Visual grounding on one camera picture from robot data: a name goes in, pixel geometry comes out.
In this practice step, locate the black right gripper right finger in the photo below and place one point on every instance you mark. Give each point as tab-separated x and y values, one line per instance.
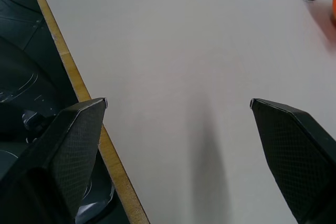
294	150

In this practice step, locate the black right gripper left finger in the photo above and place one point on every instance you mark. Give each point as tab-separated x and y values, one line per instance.
65	155

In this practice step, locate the orange object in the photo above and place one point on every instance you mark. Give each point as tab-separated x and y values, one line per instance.
334	7

